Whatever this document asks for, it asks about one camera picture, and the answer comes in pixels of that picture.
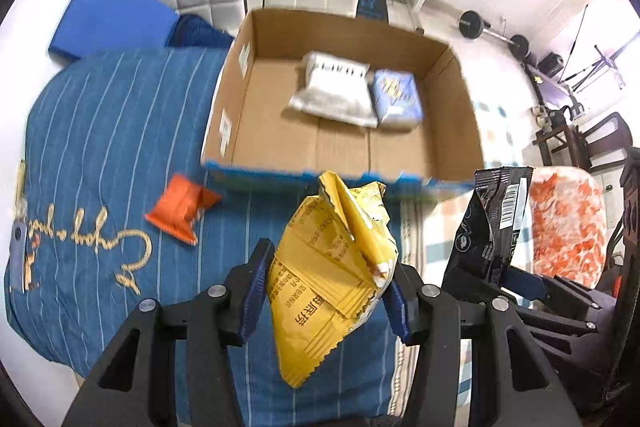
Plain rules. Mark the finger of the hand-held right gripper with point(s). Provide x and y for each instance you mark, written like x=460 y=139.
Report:
x=525 y=284
x=555 y=329

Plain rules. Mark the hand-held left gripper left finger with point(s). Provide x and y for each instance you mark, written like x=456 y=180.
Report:
x=252 y=289

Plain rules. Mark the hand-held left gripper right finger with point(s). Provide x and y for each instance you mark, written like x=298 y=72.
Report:
x=400 y=314

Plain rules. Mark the black snack packet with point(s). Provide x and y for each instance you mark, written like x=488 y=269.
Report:
x=487 y=232

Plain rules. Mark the yellow snack packet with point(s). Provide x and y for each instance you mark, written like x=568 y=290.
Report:
x=325 y=277

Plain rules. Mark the cardboard box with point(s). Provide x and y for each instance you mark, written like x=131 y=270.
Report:
x=345 y=147

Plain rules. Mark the orange white patterned snack bag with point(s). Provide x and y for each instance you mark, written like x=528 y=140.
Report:
x=567 y=227

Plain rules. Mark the orange snack packet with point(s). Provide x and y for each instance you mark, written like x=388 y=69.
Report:
x=177 y=209

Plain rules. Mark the dark wooden chair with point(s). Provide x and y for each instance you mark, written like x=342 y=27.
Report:
x=585 y=139

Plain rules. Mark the blue striped blanket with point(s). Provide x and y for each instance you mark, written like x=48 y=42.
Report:
x=110 y=187

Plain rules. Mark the blue white snack packet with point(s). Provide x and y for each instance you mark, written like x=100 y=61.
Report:
x=397 y=99

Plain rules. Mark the silver white snack packet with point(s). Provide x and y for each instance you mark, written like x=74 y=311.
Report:
x=332 y=89

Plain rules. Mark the black exercise machine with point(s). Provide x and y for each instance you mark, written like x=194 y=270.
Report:
x=575 y=67

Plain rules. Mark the small blue grey device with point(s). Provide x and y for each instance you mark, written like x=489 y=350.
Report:
x=17 y=254

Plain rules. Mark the small barbell with black plates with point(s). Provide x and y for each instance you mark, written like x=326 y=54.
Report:
x=492 y=33

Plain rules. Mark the blue foam pad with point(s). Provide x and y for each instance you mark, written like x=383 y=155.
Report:
x=107 y=14

